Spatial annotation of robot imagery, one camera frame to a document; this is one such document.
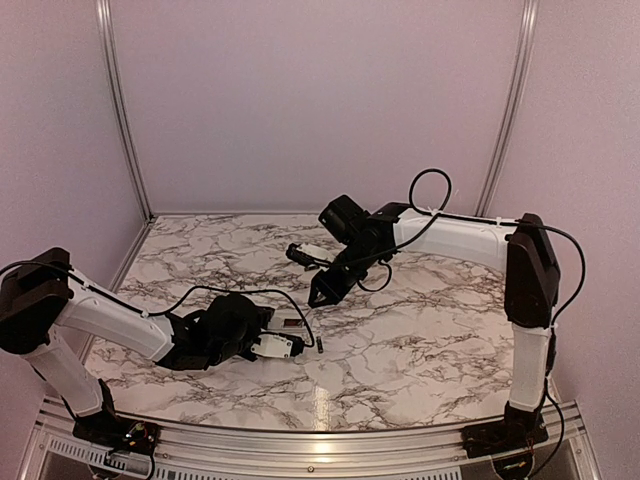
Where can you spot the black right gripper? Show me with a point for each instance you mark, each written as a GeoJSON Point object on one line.
{"type": "Point", "coordinates": [334, 293]}

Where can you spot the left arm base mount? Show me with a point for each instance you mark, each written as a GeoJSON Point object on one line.
{"type": "Point", "coordinates": [119, 434]}

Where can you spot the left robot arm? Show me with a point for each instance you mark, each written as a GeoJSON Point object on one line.
{"type": "Point", "coordinates": [40, 295]}

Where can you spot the front aluminium rail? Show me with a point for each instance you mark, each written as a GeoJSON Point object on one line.
{"type": "Point", "coordinates": [190, 451]}

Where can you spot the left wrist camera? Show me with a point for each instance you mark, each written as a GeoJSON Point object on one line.
{"type": "Point", "coordinates": [277, 345]}

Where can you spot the left aluminium frame post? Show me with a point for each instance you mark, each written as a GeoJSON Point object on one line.
{"type": "Point", "coordinates": [108, 42]}

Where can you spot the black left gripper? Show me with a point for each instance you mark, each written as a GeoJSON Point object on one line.
{"type": "Point", "coordinates": [265, 314]}

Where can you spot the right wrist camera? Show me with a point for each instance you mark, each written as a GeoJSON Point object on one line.
{"type": "Point", "coordinates": [309, 256]}

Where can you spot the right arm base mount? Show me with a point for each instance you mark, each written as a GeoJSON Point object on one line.
{"type": "Point", "coordinates": [497, 437]}

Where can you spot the right aluminium frame post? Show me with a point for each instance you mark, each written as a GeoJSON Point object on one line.
{"type": "Point", "coordinates": [517, 85]}

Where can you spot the aluminium frame post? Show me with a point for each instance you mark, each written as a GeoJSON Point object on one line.
{"type": "Point", "coordinates": [108, 42]}
{"type": "Point", "coordinates": [517, 85]}

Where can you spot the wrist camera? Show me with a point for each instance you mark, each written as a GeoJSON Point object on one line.
{"type": "Point", "coordinates": [277, 345]}
{"type": "Point", "coordinates": [309, 256]}

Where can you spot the white remote control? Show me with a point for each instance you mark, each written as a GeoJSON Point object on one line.
{"type": "Point", "coordinates": [287, 322]}

